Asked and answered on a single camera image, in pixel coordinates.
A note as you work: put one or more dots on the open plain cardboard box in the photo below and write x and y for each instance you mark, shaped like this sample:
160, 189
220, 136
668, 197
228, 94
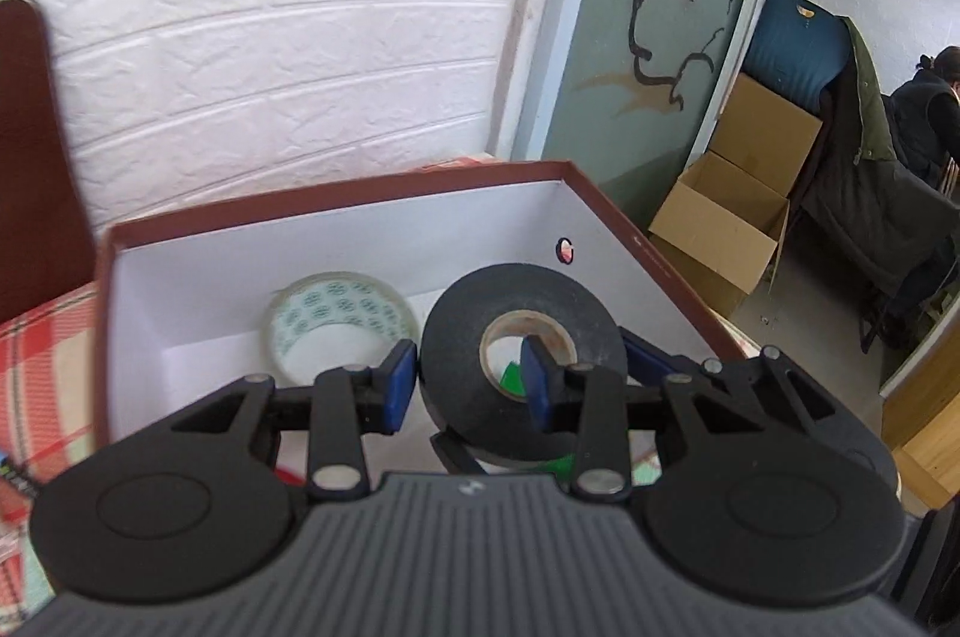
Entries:
720, 217

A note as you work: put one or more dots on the frosted glass cartoon door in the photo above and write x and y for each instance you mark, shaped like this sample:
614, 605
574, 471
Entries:
660, 6

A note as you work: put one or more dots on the brown cardboard box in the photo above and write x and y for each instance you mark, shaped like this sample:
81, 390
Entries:
225, 277

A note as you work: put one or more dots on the dark green jacket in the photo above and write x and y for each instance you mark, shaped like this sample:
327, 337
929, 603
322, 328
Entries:
855, 179

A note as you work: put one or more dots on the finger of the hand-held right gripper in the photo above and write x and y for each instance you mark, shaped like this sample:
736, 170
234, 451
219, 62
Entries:
645, 361

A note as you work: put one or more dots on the clear printed tape roll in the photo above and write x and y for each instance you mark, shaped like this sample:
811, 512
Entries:
300, 314

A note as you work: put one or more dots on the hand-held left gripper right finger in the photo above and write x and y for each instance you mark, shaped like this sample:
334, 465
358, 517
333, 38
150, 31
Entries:
536, 382

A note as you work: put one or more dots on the light wooden desk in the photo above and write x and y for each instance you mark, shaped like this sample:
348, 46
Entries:
926, 427

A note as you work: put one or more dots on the blue chair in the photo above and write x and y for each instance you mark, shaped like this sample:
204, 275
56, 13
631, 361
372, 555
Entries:
787, 51

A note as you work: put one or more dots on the black tape roll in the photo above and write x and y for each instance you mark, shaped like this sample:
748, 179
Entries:
450, 337

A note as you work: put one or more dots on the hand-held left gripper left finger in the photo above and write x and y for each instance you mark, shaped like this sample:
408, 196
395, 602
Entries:
400, 382

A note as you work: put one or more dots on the plaid blanket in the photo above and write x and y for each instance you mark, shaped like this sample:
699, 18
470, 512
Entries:
45, 367

